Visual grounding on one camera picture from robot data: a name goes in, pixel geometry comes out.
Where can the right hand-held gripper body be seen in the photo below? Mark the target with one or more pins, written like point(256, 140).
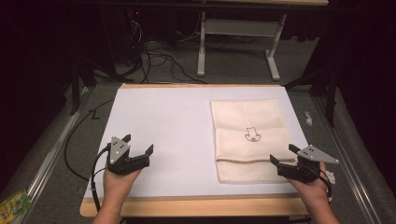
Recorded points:
point(306, 169)

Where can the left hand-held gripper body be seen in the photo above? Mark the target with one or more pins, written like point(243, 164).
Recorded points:
point(116, 149)

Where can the cream towel with outline drawing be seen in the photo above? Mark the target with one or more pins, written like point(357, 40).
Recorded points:
point(249, 118)

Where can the person's right hand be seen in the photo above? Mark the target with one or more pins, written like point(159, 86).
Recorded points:
point(314, 193)

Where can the person's left hand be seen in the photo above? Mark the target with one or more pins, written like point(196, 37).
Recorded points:
point(116, 189)

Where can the crumpled clear wrapper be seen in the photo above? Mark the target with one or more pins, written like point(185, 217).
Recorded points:
point(308, 118)

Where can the white table mat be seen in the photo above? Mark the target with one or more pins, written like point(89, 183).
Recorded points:
point(171, 124)

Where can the black stand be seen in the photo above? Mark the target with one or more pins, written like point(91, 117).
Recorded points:
point(77, 87)
point(327, 90)

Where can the wooden table board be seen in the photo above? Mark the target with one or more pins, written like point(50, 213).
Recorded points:
point(199, 207)

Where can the green printed packet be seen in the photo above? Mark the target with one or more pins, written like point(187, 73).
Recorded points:
point(12, 207)

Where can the metal floor rail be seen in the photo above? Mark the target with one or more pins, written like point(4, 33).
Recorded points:
point(345, 161)
point(53, 152)

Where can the white metal desk frame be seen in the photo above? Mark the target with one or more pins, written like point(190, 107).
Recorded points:
point(243, 28)

